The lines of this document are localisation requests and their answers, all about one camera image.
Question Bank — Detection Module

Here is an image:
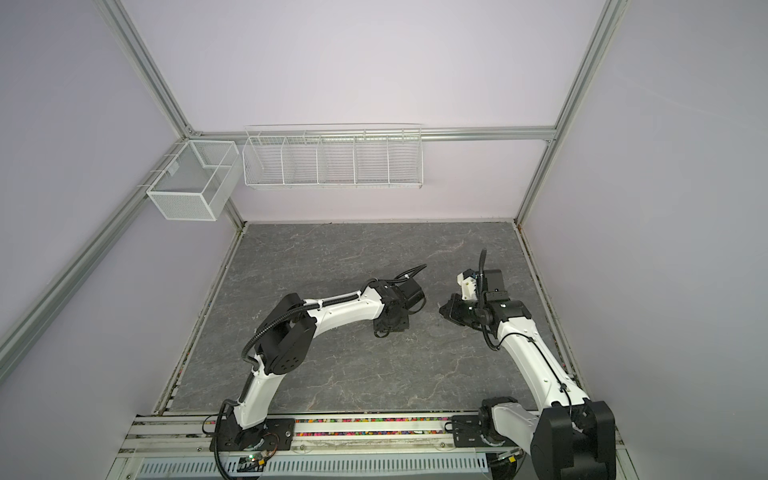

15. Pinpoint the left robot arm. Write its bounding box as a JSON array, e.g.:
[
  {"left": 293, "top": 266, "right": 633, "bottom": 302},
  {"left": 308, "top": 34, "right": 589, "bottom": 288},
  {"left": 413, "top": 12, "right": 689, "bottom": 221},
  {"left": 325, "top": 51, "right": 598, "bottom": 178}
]
[{"left": 210, "top": 264, "right": 426, "bottom": 452}]

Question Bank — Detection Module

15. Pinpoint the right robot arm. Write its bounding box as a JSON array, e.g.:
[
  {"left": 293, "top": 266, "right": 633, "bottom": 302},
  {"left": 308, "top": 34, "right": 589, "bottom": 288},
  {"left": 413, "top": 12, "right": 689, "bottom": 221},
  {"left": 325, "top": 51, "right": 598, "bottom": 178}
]
[{"left": 440, "top": 252, "right": 617, "bottom": 479}]

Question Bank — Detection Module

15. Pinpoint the white mesh box basket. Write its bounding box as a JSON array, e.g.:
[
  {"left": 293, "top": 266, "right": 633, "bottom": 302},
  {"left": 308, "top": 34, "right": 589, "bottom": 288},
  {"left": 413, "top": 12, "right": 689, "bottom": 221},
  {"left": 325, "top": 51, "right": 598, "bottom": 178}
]
[{"left": 148, "top": 140, "right": 243, "bottom": 221}]

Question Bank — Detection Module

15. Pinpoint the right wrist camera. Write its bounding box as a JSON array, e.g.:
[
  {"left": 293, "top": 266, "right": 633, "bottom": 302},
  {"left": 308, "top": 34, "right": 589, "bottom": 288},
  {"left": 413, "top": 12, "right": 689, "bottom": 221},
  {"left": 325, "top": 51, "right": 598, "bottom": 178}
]
[{"left": 457, "top": 269, "right": 479, "bottom": 303}]

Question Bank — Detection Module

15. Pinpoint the white vented cable duct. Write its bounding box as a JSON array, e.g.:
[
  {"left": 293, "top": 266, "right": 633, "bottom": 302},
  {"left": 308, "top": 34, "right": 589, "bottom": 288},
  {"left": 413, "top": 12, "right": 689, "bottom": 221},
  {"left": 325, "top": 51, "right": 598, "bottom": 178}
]
[{"left": 130, "top": 453, "right": 490, "bottom": 479}]

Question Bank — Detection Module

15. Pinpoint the white wire shelf basket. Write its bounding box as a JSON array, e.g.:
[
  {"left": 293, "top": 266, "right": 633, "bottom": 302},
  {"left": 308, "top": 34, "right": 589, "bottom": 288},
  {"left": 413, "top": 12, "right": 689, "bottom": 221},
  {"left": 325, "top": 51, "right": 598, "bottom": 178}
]
[{"left": 242, "top": 123, "right": 424, "bottom": 189}]

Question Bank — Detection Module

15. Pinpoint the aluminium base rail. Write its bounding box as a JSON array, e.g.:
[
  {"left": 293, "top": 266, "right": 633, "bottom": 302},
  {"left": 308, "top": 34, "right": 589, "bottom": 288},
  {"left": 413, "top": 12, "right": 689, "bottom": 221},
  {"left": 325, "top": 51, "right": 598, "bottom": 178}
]
[{"left": 116, "top": 409, "right": 626, "bottom": 460}]

